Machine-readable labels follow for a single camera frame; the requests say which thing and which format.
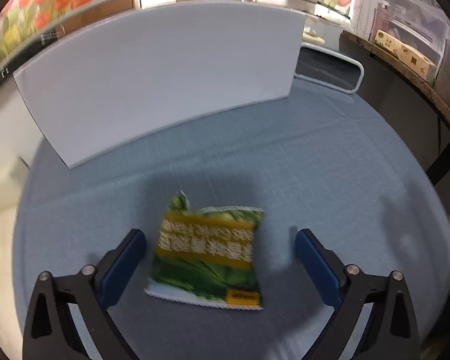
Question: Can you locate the white storage box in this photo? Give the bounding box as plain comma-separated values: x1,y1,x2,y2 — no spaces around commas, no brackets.
13,1,305,168

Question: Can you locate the wooden side shelf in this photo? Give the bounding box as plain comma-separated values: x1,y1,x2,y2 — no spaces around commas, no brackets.
339,29,450,147

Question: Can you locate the black white bluetooth speaker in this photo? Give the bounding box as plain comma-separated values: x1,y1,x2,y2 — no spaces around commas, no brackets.
294,42,365,94

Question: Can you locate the cream leather sofa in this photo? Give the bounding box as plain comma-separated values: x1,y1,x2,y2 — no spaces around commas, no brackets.
0,157,28,359

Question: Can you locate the cream patterned long box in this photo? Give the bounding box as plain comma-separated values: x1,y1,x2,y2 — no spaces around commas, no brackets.
374,29,437,82

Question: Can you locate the tissue box with tissue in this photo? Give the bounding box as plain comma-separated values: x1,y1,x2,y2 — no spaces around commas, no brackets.
302,26,325,47

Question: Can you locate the small green snack packet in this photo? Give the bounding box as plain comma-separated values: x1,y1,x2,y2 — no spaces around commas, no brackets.
145,192,264,311

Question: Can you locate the blue-grey tablecloth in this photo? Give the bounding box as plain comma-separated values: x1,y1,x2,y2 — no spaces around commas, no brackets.
13,80,450,359

